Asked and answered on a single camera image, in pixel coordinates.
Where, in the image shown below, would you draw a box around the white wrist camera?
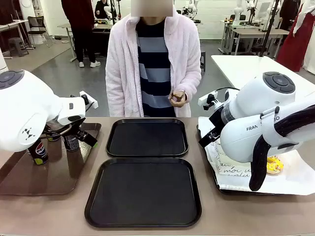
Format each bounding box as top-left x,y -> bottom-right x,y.
197,90 -> 219,111
79,90 -> 99,110

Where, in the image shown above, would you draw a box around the black office chair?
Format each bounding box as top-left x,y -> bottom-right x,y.
27,16 -> 54,48

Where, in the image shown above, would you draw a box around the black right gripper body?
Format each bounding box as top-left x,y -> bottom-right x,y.
208,104 -> 226,136

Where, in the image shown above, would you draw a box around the black tray under paper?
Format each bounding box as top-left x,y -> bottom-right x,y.
196,124 -> 276,196

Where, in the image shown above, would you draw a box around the brown plastic tray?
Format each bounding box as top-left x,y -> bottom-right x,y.
0,122 -> 102,197

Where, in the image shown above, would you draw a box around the yellow sprinkled donut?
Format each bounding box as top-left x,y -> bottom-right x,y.
266,155 -> 284,175

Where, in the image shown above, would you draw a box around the person in red apron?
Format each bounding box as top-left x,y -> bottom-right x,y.
275,0 -> 315,72

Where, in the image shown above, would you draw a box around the person in dark red top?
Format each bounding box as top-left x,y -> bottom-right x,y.
61,0 -> 101,68

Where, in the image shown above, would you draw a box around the white desk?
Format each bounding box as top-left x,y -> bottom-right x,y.
0,19 -> 30,59

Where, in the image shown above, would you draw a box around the grey workbench table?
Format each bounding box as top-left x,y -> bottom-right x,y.
57,23 -> 114,62

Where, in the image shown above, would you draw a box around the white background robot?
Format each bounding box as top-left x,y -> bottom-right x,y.
233,0 -> 247,27
182,0 -> 198,19

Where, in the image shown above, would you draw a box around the flat white script paper box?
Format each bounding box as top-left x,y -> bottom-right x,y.
209,140 -> 253,177

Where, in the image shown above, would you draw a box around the right tray with white paper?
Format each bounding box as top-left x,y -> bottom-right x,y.
198,117 -> 315,196

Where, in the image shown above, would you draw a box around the large white table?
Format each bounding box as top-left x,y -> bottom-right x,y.
211,54 -> 315,99

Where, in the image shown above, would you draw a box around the person in black clothes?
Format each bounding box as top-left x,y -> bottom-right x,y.
94,0 -> 110,20

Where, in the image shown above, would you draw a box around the black stand pole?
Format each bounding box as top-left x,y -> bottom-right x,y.
258,0 -> 283,58

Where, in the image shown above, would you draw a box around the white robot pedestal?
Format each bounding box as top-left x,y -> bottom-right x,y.
0,48 -> 7,72

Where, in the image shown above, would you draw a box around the grey lab tables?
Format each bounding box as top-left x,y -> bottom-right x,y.
220,19 -> 290,56

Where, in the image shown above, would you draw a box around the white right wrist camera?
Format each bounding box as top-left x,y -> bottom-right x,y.
197,90 -> 219,111

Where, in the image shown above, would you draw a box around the dark plastic stool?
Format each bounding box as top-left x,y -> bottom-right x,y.
8,37 -> 30,58

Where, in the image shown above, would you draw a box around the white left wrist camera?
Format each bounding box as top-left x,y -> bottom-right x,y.
79,90 -> 99,110

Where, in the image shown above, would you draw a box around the person's right forearm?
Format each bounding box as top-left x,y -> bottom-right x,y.
105,71 -> 126,118

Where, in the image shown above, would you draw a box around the person's left hand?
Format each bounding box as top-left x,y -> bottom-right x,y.
168,89 -> 188,108

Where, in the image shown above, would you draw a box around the person in pink fleece jacket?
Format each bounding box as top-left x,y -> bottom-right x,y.
105,0 -> 202,118

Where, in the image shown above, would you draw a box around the black square tray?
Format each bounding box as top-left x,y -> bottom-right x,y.
84,157 -> 202,228
105,118 -> 189,158

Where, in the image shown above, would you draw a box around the person's left forearm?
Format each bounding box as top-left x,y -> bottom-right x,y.
176,66 -> 202,99

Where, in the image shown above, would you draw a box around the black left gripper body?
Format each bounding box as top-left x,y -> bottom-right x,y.
58,118 -> 86,137

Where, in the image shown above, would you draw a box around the black cable sleeve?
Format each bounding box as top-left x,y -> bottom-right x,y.
249,104 -> 315,192

